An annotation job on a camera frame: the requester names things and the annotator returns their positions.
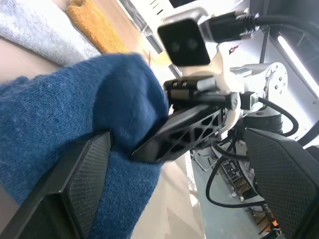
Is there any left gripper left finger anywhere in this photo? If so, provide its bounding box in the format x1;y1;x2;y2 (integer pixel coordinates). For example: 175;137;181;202
0;130;113;239

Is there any blue sock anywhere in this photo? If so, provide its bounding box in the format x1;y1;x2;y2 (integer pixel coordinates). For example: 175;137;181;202
0;52;172;239

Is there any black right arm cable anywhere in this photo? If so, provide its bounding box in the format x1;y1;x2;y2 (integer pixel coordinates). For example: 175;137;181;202
200;8;319;42

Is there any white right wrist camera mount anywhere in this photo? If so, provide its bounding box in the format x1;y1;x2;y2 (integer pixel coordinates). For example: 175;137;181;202
157;7;246;125

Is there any light grey sock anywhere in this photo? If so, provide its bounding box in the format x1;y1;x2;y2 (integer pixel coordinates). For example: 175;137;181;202
0;0;100;67

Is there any mustard yellow sock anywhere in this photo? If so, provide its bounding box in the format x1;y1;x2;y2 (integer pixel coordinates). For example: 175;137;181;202
66;0;128;54

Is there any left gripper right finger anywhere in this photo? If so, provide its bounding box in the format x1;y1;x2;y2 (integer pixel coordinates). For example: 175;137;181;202
243;128;319;239

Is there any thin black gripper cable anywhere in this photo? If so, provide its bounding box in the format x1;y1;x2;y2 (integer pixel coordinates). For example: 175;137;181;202
240;91;300;136

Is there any white plastic basket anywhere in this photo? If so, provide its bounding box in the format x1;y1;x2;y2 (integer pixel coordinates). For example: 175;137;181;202
117;0;207;33

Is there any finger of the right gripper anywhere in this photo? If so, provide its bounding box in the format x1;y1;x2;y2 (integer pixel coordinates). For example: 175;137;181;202
131;104;228;164

